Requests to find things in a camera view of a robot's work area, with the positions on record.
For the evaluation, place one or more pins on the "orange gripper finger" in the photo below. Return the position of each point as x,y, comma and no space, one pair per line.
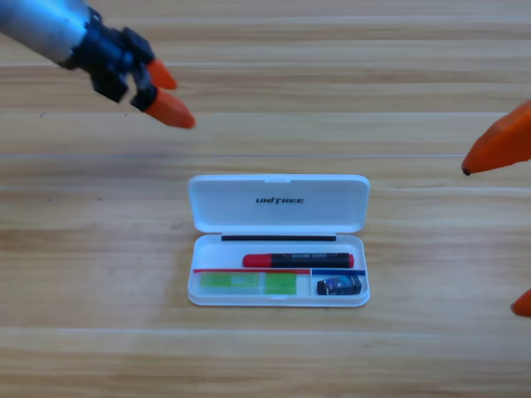
523,307
502,145

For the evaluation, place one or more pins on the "black sleeved eraser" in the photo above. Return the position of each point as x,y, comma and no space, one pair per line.
340,286

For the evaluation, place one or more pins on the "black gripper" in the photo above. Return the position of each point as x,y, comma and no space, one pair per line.
108,58

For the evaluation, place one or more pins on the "red and black marker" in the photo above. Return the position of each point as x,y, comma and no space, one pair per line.
298,260

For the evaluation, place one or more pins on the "green and white glue stick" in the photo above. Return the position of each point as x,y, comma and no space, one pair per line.
249,284

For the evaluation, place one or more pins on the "white plastic pencil case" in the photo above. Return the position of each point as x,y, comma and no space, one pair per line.
290,215

